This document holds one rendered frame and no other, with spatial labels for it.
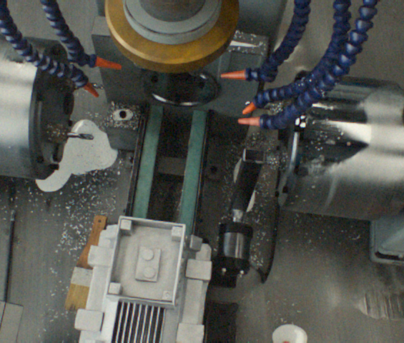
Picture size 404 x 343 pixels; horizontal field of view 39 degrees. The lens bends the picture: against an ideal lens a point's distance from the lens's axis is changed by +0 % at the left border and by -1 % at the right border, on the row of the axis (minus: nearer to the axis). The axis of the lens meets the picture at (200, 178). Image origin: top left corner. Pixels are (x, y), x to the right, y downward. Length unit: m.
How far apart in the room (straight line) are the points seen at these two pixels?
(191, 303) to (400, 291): 0.51
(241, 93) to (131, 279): 0.43
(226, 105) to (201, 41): 0.40
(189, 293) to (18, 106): 0.40
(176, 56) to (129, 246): 0.30
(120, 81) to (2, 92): 0.26
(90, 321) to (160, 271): 0.13
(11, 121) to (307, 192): 0.49
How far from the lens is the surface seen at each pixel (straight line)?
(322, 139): 0.93
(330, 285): 1.23
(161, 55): 0.76
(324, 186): 0.95
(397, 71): 1.47
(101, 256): 0.93
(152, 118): 1.18
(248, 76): 0.91
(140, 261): 0.87
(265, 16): 1.11
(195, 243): 0.92
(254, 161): 0.79
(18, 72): 0.98
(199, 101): 1.14
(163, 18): 0.76
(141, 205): 1.11
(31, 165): 1.00
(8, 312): 0.96
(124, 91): 1.17
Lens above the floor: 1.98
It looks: 70 degrees down
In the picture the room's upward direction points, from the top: 6 degrees clockwise
